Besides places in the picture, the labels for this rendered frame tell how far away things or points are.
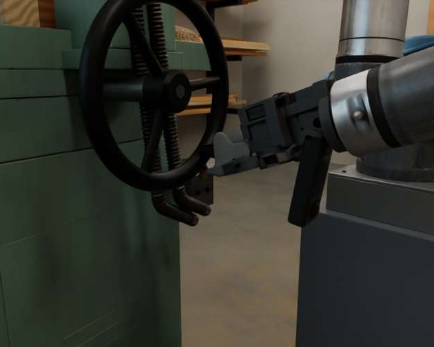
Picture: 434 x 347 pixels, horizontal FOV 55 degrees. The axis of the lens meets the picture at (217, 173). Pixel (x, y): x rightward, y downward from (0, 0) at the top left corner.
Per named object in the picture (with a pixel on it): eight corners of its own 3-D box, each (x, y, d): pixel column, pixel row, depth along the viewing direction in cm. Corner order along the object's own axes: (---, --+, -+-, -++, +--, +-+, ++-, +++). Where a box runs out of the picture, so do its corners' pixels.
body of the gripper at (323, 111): (261, 107, 59) (342, 78, 52) (278, 166, 59) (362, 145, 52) (231, 111, 53) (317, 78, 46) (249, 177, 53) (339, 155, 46)
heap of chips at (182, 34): (181, 40, 87) (181, 21, 86) (134, 43, 95) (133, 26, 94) (207, 43, 94) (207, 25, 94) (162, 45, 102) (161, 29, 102)
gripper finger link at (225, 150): (200, 140, 62) (251, 122, 56) (211, 178, 62) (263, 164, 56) (186, 142, 59) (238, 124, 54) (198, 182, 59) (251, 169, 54)
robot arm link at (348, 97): (404, 142, 49) (381, 155, 42) (364, 152, 53) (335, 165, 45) (383, 69, 49) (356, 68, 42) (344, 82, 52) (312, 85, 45)
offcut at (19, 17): (40, 27, 62) (37, -1, 61) (5, 25, 59) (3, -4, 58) (32, 29, 65) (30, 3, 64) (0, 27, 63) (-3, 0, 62)
